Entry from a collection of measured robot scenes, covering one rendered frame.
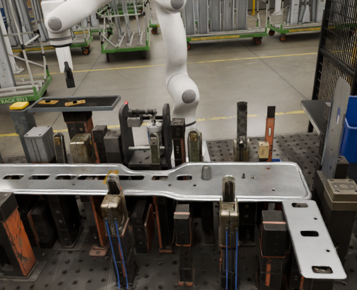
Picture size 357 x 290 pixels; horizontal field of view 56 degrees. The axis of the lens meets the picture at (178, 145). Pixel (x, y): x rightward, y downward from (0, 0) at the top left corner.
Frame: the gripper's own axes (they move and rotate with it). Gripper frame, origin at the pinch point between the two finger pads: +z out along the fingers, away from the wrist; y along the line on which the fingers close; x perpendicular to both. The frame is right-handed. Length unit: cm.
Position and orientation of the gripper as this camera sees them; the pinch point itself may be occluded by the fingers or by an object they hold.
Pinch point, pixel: (70, 82)
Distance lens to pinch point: 148.1
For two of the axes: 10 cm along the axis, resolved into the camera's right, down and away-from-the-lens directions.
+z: 0.6, 8.8, 4.7
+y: 3.3, 4.2, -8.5
